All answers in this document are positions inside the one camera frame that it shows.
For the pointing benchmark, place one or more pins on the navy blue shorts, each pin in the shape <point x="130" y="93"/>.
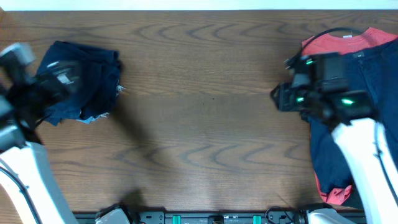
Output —
<point x="100" y="75"/>

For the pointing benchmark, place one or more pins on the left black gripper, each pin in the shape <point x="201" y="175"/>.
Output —
<point x="44" y="83"/>

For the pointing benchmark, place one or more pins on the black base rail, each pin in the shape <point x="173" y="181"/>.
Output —
<point x="274" y="215"/>

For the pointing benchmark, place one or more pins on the dark navy pants pile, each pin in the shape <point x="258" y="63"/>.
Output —
<point x="374" y="70"/>

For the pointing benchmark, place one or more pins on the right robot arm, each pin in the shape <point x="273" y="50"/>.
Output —
<point x="356" y="129"/>

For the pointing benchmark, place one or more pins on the folded light blue jeans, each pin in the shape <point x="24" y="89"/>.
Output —
<point x="91" y="119"/>

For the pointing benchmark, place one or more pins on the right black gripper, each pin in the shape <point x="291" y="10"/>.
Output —
<point x="284" y="103"/>

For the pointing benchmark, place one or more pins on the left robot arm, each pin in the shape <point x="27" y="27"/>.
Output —
<point x="26" y="175"/>

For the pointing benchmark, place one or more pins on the red t-shirt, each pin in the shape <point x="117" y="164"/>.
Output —
<point x="373" y="41"/>

